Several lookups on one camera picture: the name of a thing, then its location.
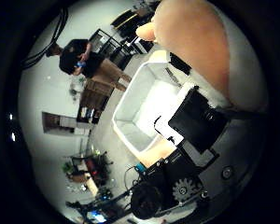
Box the white plastic container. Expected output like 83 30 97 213
111 61 194 157

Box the black geared mechanism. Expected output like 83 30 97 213
130 181 166 220

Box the black metal rack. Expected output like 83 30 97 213
89 28 135 71

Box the person in black shirt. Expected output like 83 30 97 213
46 38 133 92

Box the black cable bundle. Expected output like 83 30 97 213
21 7 69 70

